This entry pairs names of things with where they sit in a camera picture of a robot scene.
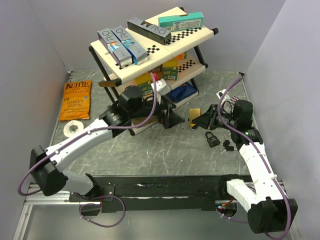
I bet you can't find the purple R+O box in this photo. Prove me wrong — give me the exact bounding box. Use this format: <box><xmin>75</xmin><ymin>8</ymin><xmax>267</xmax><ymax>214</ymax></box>
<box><xmin>97</xmin><ymin>28</ymin><xmax>133</xmax><ymax>68</ymax></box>

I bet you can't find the large brass padlock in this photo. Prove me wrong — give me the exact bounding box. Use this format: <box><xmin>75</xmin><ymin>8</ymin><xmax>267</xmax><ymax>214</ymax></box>
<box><xmin>181</xmin><ymin>108</ymin><xmax>202</xmax><ymax>131</ymax></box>

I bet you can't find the green yellow box rear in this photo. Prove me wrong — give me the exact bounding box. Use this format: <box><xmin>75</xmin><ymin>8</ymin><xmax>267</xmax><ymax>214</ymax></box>
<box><xmin>162</xmin><ymin>58</ymin><xmax>178</xmax><ymax>81</ymax></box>

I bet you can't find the black-headed key bunch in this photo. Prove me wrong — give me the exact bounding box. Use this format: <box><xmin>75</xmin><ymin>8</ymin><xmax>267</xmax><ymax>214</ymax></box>
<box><xmin>221</xmin><ymin>139</ymin><xmax>235</xmax><ymax>154</ymax></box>

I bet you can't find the teal toothpaste box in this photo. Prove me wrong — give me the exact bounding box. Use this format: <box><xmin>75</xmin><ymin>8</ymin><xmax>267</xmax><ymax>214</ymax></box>
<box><xmin>158</xmin><ymin>12</ymin><xmax>204</xmax><ymax>32</ymax></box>

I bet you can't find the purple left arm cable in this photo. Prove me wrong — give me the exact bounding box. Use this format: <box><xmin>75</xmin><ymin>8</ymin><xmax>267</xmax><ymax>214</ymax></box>
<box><xmin>18</xmin><ymin>72</ymin><xmax>159</xmax><ymax>196</ymax></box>

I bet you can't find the cream three-tier shelf rack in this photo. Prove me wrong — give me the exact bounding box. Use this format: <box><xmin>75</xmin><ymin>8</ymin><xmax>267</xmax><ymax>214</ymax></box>
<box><xmin>88</xmin><ymin>6</ymin><xmax>220</xmax><ymax>137</ymax></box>

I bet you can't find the black round padlock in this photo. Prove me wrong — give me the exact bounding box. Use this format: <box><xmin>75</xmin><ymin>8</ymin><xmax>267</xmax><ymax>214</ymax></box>
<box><xmin>205</xmin><ymin>131</ymin><xmax>221</xmax><ymax>148</ymax></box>

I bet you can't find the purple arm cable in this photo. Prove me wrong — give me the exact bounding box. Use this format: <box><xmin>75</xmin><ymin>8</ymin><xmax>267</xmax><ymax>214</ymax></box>
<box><xmin>18</xmin><ymin>72</ymin><xmax>159</xmax><ymax>196</ymax></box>
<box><xmin>216</xmin><ymin>76</ymin><xmax>292</xmax><ymax>240</ymax></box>

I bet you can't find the blue snack bag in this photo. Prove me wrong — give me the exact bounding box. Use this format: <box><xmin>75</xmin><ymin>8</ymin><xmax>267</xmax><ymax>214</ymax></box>
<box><xmin>167</xmin><ymin>82</ymin><xmax>198</xmax><ymax>103</ymax></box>

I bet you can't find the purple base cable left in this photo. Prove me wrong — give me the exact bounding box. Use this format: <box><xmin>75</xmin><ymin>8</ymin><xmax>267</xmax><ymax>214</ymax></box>
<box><xmin>78</xmin><ymin>194</ymin><xmax>126</xmax><ymax>228</ymax></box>

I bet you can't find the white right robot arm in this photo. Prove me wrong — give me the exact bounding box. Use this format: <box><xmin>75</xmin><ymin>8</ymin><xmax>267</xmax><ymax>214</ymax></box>
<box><xmin>191</xmin><ymin>99</ymin><xmax>298</xmax><ymax>235</ymax></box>

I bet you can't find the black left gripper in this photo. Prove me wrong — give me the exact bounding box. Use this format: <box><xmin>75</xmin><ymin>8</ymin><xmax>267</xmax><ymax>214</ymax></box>
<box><xmin>129</xmin><ymin>91</ymin><xmax>185</xmax><ymax>129</ymax></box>

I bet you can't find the white tape roll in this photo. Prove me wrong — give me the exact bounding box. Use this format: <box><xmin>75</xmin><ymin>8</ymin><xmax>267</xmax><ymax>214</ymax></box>
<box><xmin>63</xmin><ymin>120</ymin><xmax>84</xmax><ymax>138</ymax></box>

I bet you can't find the dark grey R+O box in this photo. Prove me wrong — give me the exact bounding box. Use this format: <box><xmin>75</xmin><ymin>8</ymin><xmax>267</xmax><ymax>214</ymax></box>
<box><xmin>127</xmin><ymin>17</ymin><xmax>172</xmax><ymax>45</ymax></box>

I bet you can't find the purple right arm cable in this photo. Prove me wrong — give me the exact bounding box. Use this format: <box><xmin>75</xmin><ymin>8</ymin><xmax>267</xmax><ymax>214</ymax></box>
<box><xmin>216</xmin><ymin>76</ymin><xmax>292</xmax><ymax>240</ymax></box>

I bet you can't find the purple wavy sponge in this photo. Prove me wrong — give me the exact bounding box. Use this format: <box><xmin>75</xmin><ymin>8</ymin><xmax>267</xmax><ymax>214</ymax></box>
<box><xmin>229</xmin><ymin>96</ymin><xmax>253</xmax><ymax>107</ymax></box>

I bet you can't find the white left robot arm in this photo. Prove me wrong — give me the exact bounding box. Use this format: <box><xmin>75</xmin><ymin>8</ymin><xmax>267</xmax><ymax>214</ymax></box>
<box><xmin>30</xmin><ymin>85</ymin><xmax>184</xmax><ymax>201</ymax></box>

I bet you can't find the blue R+O box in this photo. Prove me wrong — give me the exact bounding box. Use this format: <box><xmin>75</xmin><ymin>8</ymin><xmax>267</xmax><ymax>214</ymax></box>
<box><xmin>111</xmin><ymin>25</ymin><xmax>148</xmax><ymax>65</ymax></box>

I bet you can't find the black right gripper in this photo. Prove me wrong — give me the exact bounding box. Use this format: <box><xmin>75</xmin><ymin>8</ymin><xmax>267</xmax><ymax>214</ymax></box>
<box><xmin>191</xmin><ymin>104</ymin><xmax>238</xmax><ymax>131</ymax></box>

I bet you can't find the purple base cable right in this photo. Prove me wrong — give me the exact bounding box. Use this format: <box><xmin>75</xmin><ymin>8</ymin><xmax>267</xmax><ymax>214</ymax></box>
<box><xmin>216</xmin><ymin>197</ymin><xmax>251</xmax><ymax>224</ymax></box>

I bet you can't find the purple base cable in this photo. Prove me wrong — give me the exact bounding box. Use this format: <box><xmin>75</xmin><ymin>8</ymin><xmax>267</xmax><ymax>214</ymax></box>
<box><xmin>216</xmin><ymin>197</ymin><xmax>251</xmax><ymax>224</ymax></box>
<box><xmin>78</xmin><ymin>194</ymin><xmax>126</xmax><ymax>228</ymax></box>

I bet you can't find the brown wooden-handled tool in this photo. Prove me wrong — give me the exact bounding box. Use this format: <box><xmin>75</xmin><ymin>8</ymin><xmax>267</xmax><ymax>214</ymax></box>
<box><xmin>98</xmin><ymin>78</ymin><xmax>122</xmax><ymax>88</ymax></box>

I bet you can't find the orange Kettle chips bag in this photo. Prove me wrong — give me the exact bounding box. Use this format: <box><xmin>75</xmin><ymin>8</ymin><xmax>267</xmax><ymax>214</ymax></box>
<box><xmin>59</xmin><ymin>80</ymin><xmax>93</xmax><ymax>122</ymax></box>

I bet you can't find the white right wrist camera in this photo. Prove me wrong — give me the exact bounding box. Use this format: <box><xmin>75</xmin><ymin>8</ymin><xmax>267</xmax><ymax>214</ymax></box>
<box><xmin>216</xmin><ymin>89</ymin><xmax>226</xmax><ymax>99</ymax></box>

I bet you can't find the green yellow box front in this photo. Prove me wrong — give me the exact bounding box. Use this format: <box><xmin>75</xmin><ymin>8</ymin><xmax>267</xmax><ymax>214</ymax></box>
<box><xmin>135</xmin><ymin>73</ymin><xmax>153</xmax><ymax>97</ymax></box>

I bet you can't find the green yellow box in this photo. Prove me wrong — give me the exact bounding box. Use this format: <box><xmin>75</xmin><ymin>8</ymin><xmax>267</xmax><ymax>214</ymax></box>
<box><xmin>135</xmin><ymin>73</ymin><xmax>153</xmax><ymax>97</ymax></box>
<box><xmin>162</xmin><ymin>58</ymin><xmax>178</xmax><ymax>81</ymax></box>

